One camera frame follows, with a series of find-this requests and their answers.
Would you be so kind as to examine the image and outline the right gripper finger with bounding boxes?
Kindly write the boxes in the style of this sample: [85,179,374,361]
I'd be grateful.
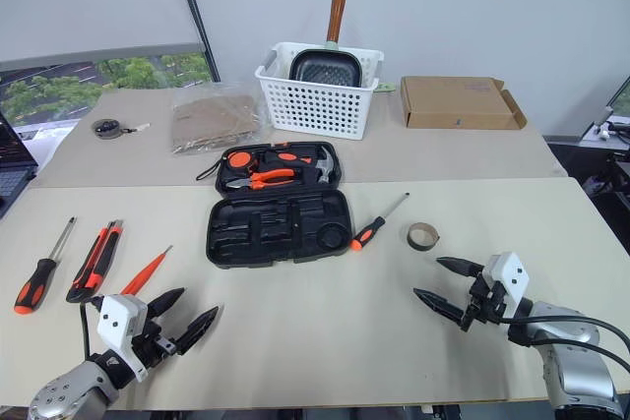
[412,287,467,328]
[435,256,486,278]

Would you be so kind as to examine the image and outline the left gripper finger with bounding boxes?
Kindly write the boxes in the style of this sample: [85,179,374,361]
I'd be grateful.
[173,305,221,357]
[147,286,188,320]

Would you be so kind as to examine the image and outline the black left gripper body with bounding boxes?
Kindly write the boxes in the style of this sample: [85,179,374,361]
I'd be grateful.
[131,309,178,368]

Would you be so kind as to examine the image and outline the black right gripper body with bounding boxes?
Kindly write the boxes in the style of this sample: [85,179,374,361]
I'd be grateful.
[459,273,509,333]

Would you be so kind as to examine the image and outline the thin orange test pen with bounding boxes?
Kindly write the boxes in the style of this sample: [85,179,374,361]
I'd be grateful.
[119,244,174,296]

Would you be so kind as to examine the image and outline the dark electrical tape roll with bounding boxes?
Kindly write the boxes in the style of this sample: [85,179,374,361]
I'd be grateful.
[407,221,440,252]

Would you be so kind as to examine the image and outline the orange black utility knife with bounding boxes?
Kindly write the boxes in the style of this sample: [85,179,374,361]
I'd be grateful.
[66,219,125,304]

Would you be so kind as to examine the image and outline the black orange handled screwdriver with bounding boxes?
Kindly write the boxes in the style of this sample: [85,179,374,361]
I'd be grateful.
[349,192,411,252]
[13,216,78,316]

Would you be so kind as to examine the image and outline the black plastic tool case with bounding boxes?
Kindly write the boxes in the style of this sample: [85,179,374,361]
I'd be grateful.
[206,141,356,271]

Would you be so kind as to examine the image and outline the orange black tape measure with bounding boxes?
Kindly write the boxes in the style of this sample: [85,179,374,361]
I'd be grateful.
[195,148,256,183]

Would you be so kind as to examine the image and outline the flat brown cardboard box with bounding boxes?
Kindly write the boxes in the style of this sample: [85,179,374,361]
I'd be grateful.
[399,75,529,131]

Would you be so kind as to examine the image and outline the round black retractable reel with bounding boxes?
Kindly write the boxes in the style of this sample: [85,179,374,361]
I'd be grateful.
[91,118,152,139]

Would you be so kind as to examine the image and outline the grey side desk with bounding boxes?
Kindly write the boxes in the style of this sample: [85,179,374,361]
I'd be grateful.
[543,117,630,150]

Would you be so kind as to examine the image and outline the plastic bag brown sheets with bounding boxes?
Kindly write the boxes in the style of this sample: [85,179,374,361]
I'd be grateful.
[169,83,265,156]

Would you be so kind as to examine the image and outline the small white device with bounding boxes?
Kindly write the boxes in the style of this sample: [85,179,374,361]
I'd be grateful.
[593,105,616,139]

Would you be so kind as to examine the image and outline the dark laptop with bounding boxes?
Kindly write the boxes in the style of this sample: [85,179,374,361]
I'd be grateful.
[0,109,39,219]

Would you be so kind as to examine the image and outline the white perforated plastic basket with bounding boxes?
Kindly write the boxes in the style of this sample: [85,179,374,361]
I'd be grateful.
[254,41,385,142]

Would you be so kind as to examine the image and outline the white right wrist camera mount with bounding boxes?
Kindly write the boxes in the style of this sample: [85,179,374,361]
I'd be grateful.
[481,251,531,324]

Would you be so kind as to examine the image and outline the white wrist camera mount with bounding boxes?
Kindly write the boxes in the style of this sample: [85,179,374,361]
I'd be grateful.
[481,251,531,324]
[96,293,149,384]

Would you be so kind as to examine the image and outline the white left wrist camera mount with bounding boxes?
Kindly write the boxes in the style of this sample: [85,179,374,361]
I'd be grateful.
[96,293,149,384]

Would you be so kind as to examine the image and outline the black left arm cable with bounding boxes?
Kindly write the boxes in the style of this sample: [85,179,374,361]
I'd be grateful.
[78,294,107,363]

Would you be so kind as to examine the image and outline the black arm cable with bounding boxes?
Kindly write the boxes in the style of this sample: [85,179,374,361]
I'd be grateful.
[78,294,107,363]
[499,314,630,375]

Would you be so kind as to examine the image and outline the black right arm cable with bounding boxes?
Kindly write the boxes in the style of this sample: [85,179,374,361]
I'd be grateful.
[499,314,630,375]

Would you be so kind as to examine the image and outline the orange handled pliers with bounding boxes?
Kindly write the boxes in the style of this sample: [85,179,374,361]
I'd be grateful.
[224,167,299,193]

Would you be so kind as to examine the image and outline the claw hammer black handle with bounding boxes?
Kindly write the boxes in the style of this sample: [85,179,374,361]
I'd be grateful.
[259,146,339,185]

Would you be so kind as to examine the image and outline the grill pan wooden handle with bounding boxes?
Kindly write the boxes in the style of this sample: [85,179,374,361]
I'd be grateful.
[288,0,364,90]

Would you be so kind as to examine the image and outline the black window frame post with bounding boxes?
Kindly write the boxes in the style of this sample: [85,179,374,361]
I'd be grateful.
[169,0,221,83]

